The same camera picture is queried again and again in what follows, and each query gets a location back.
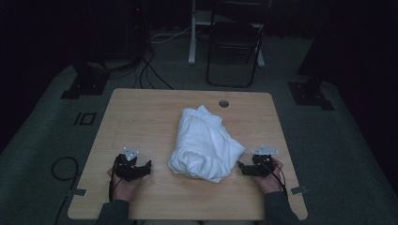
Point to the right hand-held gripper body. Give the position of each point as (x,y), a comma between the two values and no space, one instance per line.
(263,167)

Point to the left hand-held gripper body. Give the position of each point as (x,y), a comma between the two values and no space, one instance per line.
(126,170)

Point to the white tiered skirt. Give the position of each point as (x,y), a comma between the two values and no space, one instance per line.
(205,146)

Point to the person's left hand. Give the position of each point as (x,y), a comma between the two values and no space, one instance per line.
(125,189)

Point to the person's right hand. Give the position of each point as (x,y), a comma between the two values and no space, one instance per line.
(270,184)

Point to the grey tape strip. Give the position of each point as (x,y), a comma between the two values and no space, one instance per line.
(298,190)
(76,192)

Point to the black folding chair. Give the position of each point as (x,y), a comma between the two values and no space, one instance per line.
(233,40)

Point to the dark equipment with red light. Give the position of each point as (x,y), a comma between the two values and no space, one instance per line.
(125,31)

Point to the black stand with base plate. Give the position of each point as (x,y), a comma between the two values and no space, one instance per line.
(309,93)
(86,84)

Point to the white desk frame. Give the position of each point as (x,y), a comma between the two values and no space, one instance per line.
(192,47)

